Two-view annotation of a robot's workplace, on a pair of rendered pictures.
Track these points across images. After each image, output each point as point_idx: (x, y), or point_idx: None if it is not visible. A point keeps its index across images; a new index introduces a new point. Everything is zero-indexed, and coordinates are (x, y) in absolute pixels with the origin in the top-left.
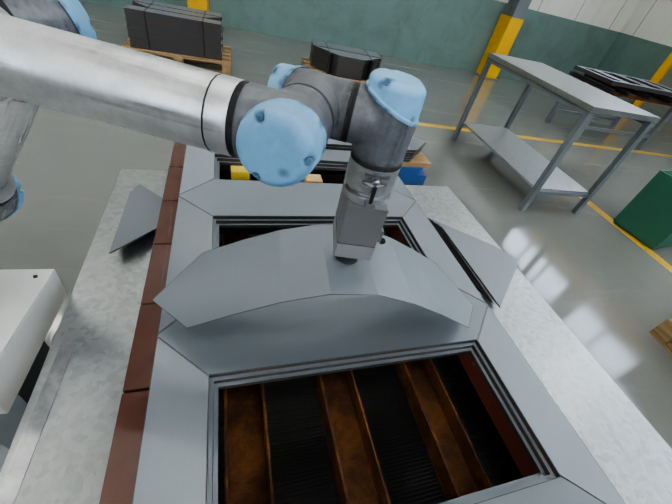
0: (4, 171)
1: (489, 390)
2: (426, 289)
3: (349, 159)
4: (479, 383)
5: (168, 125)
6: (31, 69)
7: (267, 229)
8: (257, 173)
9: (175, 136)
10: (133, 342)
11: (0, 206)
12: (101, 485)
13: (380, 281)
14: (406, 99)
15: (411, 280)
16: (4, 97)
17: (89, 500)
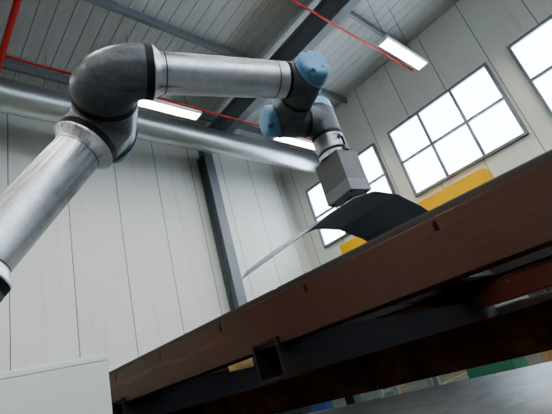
0: (35, 237)
1: (535, 270)
2: None
3: (317, 140)
4: (527, 281)
5: (264, 67)
6: (199, 56)
7: (241, 384)
8: (312, 71)
9: (267, 74)
10: (256, 304)
11: (2, 292)
12: (385, 402)
13: (388, 203)
14: (326, 98)
15: (403, 221)
16: (160, 86)
17: (395, 402)
